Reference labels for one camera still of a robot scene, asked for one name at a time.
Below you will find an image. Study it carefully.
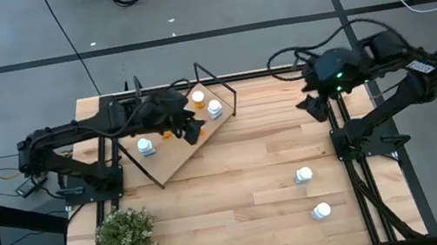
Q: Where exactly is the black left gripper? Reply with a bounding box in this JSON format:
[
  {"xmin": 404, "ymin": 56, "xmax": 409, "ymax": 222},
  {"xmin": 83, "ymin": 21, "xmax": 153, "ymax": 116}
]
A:
[{"xmin": 160, "ymin": 93, "xmax": 209, "ymax": 149}]

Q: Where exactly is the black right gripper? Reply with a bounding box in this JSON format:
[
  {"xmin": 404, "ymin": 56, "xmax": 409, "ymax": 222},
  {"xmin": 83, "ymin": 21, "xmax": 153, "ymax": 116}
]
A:
[{"xmin": 292, "ymin": 78, "xmax": 336, "ymax": 127}]

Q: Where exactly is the white medicine bottle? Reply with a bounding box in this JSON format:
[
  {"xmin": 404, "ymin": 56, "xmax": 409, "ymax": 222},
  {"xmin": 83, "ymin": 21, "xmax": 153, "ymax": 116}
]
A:
[
  {"xmin": 309, "ymin": 200, "xmax": 334, "ymax": 222},
  {"xmin": 135, "ymin": 136, "xmax": 158, "ymax": 159},
  {"xmin": 204, "ymin": 97, "xmax": 227, "ymax": 123},
  {"xmin": 293, "ymin": 165, "xmax": 315, "ymax": 185}
]

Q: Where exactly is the green artificial potted plant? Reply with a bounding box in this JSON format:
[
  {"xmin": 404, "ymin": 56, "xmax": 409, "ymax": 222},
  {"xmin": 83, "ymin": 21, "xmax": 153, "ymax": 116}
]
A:
[{"xmin": 90, "ymin": 202, "xmax": 161, "ymax": 245}]

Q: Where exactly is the black power adapter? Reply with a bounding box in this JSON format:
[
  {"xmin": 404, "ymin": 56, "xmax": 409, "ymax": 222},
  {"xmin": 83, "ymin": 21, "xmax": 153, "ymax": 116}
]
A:
[{"xmin": 12, "ymin": 175, "xmax": 44, "ymax": 200}]

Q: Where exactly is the wooden shelf with black frame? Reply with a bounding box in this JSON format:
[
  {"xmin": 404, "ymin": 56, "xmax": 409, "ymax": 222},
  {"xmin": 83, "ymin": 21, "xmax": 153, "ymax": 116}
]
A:
[{"xmin": 105, "ymin": 56, "xmax": 251, "ymax": 196}]

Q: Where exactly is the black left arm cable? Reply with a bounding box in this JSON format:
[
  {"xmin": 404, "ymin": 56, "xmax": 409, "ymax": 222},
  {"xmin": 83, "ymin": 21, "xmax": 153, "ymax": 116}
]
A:
[{"xmin": 116, "ymin": 77, "xmax": 198, "ymax": 132}]

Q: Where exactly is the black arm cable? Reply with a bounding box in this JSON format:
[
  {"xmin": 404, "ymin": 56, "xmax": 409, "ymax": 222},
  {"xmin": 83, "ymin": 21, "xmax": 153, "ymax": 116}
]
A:
[
  {"xmin": 116, "ymin": 77, "xmax": 198, "ymax": 132},
  {"xmin": 261, "ymin": 11, "xmax": 413, "ymax": 87}
]

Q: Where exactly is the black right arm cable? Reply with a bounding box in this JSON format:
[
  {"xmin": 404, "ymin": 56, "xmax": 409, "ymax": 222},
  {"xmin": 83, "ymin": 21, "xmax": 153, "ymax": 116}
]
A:
[{"xmin": 261, "ymin": 11, "xmax": 413, "ymax": 87}]

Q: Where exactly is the black metal table frame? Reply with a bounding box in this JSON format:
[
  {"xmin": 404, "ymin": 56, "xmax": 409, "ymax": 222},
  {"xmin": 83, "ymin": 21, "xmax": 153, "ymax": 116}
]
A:
[{"xmin": 37, "ymin": 35, "xmax": 430, "ymax": 245}]

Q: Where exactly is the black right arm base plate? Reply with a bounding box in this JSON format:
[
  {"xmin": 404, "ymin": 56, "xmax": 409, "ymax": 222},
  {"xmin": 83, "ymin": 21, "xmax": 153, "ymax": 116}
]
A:
[{"xmin": 328, "ymin": 116, "xmax": 413, "ymax": 163}]

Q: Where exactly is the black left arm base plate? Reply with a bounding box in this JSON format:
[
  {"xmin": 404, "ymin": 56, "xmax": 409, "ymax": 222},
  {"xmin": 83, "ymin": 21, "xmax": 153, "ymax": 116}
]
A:
[{"xmin": 54, "ymin": 163, "xmax": 129, "ymax": 209}]

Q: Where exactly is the long black floor cable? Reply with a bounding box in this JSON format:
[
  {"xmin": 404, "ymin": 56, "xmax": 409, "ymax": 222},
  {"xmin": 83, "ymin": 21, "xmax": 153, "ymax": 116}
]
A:
[{"xmin": 41, "ymin": 0, "xmax": 103, "ymax": 103}]

